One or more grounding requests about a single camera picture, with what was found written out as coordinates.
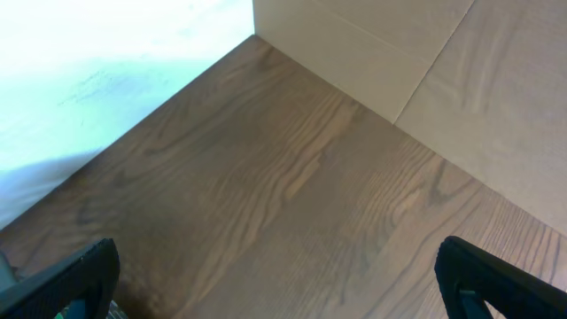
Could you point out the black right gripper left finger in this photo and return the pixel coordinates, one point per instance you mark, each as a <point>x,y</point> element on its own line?
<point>80,286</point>

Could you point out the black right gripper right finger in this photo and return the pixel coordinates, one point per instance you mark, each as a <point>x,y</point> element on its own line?
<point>472,280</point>

